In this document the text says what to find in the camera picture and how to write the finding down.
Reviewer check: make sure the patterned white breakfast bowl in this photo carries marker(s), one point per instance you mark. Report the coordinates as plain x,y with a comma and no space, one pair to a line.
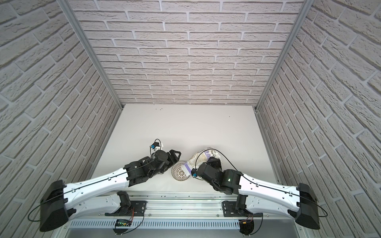
180,171

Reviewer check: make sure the white oats bag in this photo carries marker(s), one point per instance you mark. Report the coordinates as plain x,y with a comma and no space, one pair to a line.
199,158

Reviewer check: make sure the aluminium corner post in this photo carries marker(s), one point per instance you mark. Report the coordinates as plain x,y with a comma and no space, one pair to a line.
304,10
74,22

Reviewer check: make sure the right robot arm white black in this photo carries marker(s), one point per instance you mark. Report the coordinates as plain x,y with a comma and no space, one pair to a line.
257,196

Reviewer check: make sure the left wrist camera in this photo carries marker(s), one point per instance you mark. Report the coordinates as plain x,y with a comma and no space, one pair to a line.
156,146

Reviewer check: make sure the right aluminium corner post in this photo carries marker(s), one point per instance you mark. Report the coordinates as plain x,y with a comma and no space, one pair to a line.
304,10

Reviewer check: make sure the left aluminium corner post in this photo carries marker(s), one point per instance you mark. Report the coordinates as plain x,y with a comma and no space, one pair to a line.
74,22

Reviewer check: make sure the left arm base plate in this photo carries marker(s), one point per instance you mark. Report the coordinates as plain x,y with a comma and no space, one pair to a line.
134,208

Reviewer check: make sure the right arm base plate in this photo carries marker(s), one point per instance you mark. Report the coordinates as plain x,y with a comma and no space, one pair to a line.
229,208

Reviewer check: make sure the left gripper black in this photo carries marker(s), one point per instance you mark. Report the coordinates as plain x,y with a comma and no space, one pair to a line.
171,156

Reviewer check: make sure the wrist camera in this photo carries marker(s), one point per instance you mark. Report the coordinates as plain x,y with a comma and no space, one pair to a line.
194,173
156,146

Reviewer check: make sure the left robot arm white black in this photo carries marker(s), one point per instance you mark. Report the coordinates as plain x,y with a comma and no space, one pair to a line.
59,200

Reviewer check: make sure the black round connector box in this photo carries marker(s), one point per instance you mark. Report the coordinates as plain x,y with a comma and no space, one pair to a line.
246,227

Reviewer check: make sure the white slotted cable duct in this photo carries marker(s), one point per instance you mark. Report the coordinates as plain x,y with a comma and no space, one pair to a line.
213,224

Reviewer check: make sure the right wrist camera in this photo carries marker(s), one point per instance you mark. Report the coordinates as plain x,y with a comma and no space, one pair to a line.
194,173

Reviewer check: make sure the green circuit board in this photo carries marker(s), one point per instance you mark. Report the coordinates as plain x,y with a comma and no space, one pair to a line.
123,223

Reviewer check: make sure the aluminium mounting rail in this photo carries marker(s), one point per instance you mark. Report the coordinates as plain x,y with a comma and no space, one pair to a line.
162,205

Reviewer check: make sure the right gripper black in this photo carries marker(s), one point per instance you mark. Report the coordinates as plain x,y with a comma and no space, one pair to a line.
198,171

